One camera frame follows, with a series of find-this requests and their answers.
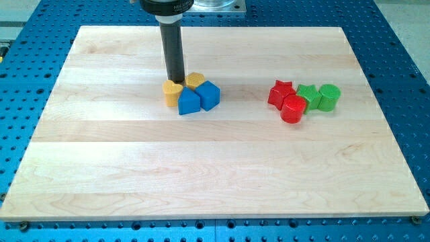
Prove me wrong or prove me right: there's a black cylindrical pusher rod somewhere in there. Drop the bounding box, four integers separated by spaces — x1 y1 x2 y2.
157 14 185 83

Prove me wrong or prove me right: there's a red star block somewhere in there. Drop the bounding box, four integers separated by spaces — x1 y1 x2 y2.
267 80 296 110

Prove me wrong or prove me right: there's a red cylinder block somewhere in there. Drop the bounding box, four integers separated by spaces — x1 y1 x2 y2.
280 95 306 124

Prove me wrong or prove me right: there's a green star block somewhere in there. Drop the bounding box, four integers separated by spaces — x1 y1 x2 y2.
296 84 322 114

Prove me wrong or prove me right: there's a yellow heart block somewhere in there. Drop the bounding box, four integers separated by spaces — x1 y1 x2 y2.
162 80 183 107

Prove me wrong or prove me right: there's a black robot end flange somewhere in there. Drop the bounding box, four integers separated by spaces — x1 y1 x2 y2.
139 0 194 16

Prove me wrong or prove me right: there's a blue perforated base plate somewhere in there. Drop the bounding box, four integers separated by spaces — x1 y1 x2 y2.
1 0 429 241

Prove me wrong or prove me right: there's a blue pentagon block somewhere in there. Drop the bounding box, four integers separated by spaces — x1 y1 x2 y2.
195 81 220 111

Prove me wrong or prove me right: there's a blue triangle block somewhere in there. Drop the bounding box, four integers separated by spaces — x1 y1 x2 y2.
178 87 201 115

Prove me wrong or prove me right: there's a wooden board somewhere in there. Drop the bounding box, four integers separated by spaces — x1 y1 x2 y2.
1 26 429 221

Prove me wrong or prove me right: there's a yellow hexagon block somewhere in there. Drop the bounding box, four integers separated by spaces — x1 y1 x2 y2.
185 72 206 91

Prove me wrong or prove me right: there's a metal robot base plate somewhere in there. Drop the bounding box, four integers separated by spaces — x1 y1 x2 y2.
185 0 247 15

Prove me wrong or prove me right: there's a green cylinder block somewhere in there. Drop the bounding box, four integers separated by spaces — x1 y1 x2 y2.
318 84 341 112

